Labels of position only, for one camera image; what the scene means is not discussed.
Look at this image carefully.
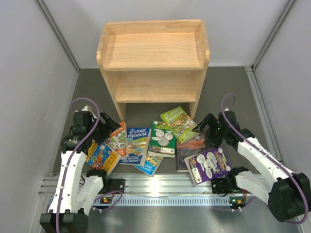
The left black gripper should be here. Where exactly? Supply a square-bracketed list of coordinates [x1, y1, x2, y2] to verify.
[87, 111, 121, 145]

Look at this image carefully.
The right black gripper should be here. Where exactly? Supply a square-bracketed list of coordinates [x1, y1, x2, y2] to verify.
[192, 113, 228, 148]

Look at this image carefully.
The orange 78-Storey Treehouse book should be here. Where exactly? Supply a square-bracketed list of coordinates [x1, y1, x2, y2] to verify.
[105, 121, 129, 157]

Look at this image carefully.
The lime green 65-Storey Treehouse book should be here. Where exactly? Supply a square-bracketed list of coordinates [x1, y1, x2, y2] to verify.
[160, 106, 200, 144]

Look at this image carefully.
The yellow 130-Storey Treehouse book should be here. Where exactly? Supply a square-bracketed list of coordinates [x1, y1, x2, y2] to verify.
[86, 141, 121, 176]

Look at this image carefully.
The dark green 104-Storey Treehouse book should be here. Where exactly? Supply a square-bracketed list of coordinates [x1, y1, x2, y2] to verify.
[148, 121, 176, 158]

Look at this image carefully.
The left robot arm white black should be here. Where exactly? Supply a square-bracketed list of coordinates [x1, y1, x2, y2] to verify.
[40, 110, 121, 233]

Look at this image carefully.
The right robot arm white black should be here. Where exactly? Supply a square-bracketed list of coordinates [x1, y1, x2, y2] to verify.
[193, 110, 311, 223]

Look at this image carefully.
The dark sunset cover book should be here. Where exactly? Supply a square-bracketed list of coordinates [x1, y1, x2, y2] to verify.
[176, 133, 206, 172]

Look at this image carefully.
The blue 91-Storey Treehouse book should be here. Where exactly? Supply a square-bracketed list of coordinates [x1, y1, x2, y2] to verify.
[119, 128, 151, 166]

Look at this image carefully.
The purple Treehouse book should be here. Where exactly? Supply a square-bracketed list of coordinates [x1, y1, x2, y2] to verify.
[184, 147, 233, 185]

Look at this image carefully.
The blue 26-Storey Treehouse book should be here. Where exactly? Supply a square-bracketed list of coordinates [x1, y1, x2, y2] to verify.
[133, 156, 164, 177]

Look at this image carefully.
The wooden two-tier bookshelf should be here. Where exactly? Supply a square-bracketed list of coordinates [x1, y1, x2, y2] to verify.
[96, 19, 210, 120]

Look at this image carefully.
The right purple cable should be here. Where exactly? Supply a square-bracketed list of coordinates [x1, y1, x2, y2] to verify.
[208, 93, 309, 225]

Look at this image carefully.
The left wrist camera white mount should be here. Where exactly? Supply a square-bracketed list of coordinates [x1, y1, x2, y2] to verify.
[82, 105, 93, 113]

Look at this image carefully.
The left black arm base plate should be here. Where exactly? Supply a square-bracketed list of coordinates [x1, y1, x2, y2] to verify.
[99, 179, 125, 194]

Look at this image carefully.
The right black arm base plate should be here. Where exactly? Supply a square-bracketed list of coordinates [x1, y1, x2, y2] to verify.
[211, 178, 242, 197]

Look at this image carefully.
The aluminium mounting rail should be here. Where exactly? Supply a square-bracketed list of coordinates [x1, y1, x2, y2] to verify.
[37, 173, 213, 198]

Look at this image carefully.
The slotted grey cable duct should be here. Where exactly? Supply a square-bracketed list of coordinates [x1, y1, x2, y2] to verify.
[93, 195, 246, 207]

